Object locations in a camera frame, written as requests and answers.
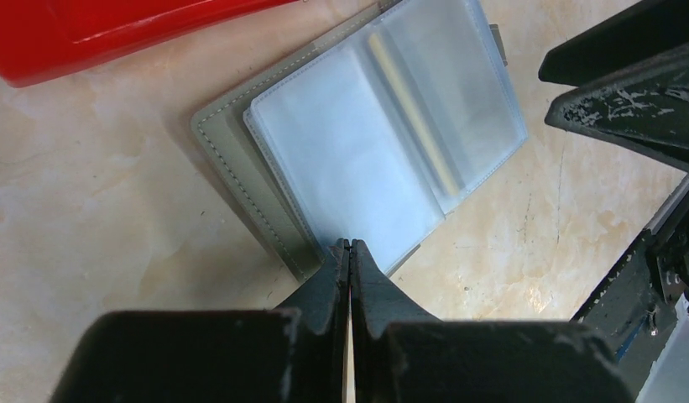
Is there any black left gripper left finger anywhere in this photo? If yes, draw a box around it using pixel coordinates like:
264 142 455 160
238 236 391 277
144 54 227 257
51 239 350 402

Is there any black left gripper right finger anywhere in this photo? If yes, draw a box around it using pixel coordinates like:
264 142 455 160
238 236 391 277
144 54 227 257
349 240 633 402

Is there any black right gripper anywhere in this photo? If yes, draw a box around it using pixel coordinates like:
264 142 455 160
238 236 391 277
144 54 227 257
538 0 689 173

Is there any grey card holder wallet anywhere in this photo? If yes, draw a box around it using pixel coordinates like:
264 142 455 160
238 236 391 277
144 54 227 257
191 1 527 280

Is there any red plastic bin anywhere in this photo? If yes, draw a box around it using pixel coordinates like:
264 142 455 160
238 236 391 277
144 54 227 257
0 0 279 87

